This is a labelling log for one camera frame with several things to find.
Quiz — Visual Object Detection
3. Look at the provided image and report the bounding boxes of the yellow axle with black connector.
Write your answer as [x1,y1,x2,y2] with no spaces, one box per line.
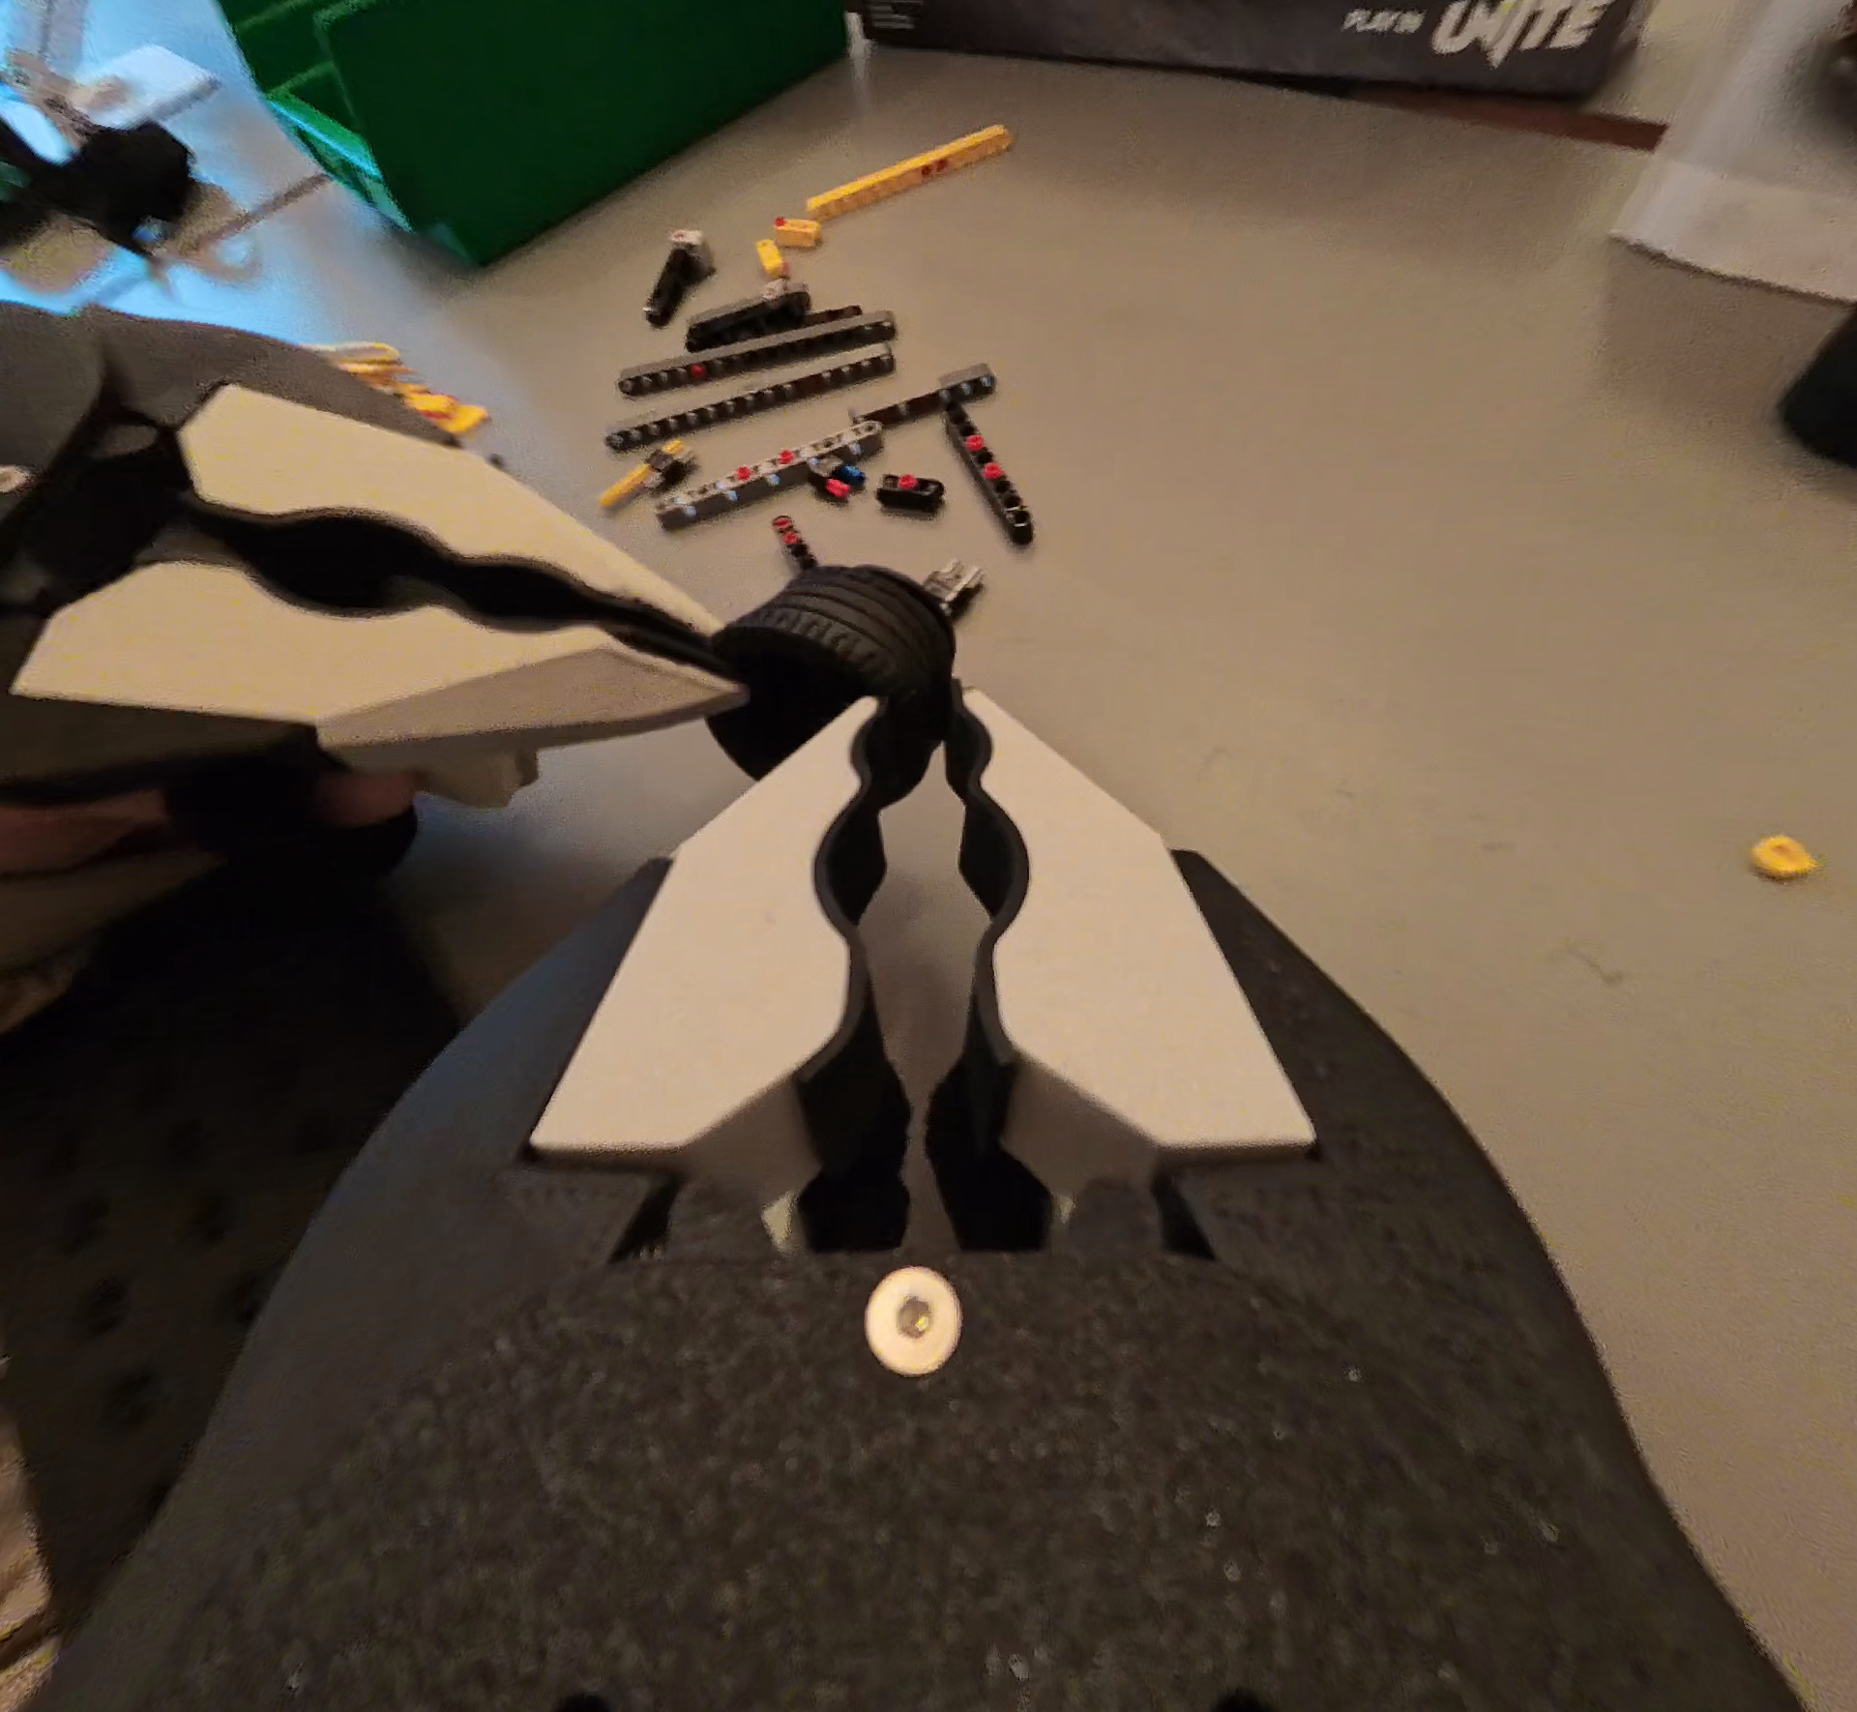
[596,441,695,511]

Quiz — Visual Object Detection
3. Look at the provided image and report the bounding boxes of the white paper sheet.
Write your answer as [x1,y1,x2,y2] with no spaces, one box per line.
[69,39,222,129]

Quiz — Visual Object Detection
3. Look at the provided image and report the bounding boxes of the long black brick beam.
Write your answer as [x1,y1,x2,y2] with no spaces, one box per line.
[604,344,898,453]
[614,308,898,399]

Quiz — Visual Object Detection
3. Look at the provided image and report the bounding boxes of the grey desk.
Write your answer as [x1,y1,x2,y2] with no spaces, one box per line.
[0,0,1857,1712]

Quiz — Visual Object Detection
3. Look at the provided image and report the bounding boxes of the black perforated seat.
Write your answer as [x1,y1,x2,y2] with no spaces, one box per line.
[0,855,486,1640]

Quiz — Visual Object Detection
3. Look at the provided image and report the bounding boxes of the long yellow brick beam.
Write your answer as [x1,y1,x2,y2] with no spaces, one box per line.
[803,123,1015,220]

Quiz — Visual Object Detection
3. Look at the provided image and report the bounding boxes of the black beam with red pins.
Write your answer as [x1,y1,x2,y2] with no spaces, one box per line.
[940,401,1035,546]

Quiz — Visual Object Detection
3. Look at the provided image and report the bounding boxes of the short black brick beam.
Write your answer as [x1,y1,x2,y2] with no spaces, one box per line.
[681,278,812,352]

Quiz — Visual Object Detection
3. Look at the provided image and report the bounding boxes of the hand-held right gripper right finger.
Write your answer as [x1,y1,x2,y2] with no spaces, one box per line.
[946,686,1319,1199]

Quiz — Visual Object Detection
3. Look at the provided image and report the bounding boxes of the dark blurry object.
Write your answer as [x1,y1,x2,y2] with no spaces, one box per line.
[0,119,200,258]

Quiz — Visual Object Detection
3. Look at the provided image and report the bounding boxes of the person's left hand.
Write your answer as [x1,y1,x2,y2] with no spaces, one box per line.
[0,797,182,881]

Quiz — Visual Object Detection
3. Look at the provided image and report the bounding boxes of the black piece with grey end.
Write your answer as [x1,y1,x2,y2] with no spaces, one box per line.
[642,226,715,330]

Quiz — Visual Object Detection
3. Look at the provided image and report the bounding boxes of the dark grey brick beam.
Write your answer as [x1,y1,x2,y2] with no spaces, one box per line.
[846,360,999,431]

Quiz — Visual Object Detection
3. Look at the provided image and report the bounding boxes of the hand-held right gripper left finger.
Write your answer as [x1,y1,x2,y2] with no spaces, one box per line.
[528,694,886,1199]

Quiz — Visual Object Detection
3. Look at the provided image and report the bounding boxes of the yellow brick pieces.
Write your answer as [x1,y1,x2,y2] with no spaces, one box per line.
[331,342,492,437]

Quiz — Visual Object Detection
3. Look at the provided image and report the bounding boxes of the green plastic bin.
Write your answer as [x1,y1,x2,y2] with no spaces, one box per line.
[202,0,852,272]

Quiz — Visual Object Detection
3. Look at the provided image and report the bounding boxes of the light grey beam with pins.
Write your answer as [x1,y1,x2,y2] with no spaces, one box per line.
[649,419,884,533]

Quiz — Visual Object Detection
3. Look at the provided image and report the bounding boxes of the black rubber toy tire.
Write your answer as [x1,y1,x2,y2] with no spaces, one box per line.
[1779,308,1857,467]
[707,562,962,785]

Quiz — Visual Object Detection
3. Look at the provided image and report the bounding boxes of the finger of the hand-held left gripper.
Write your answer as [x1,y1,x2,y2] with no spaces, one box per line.
[7,541,749,809]
[176,381,723,646]

